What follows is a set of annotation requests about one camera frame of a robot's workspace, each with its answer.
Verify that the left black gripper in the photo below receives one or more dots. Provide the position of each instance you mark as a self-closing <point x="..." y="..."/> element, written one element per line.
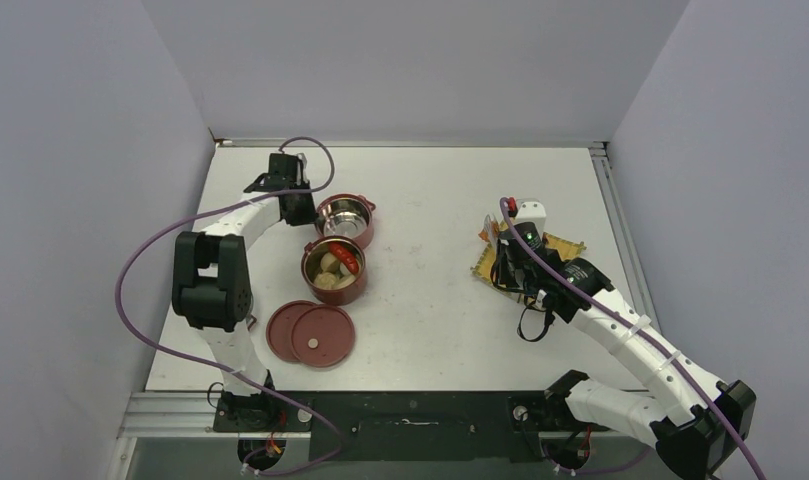
<point x="308" y="217"/>

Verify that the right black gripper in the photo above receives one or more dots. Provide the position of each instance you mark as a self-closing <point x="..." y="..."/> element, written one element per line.
<point x="504" y="276"/>

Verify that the orange food pieces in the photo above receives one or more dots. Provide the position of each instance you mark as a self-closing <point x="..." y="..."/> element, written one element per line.
<point x="490" y="230"/>

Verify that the red sausage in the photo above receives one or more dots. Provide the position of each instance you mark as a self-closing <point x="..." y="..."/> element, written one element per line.
<point x="345" y="256"/>

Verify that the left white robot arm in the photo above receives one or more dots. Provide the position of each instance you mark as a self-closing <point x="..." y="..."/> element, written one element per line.
<point x="212" y="288"/>

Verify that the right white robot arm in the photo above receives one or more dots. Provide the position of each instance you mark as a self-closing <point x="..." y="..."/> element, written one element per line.
<point x="692" y="418"/>

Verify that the bamboo mat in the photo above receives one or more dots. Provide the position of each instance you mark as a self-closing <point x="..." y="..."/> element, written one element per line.
<point x="483" y="267"/>

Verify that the lower red round lid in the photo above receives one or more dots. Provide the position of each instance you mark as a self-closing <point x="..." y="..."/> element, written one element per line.
<point x="279" y="328"/>

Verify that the red round lid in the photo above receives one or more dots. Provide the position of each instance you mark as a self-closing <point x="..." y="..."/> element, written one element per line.
<point x="322" y="337"/>
<point x="279" y="328"/>

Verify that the upper red round lid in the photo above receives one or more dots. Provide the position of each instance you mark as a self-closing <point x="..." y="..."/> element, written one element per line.
<point x="322" y="337"/>

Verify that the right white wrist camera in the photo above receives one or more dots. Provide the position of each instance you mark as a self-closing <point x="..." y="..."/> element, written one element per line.
<point x="529" y="210"/>

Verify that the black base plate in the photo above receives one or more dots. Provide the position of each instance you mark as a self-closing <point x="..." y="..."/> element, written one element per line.
<point x="402" y="426"/>

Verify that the aluminium rail frame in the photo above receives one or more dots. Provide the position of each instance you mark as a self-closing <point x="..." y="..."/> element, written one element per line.
<point x="425" y="323"/>

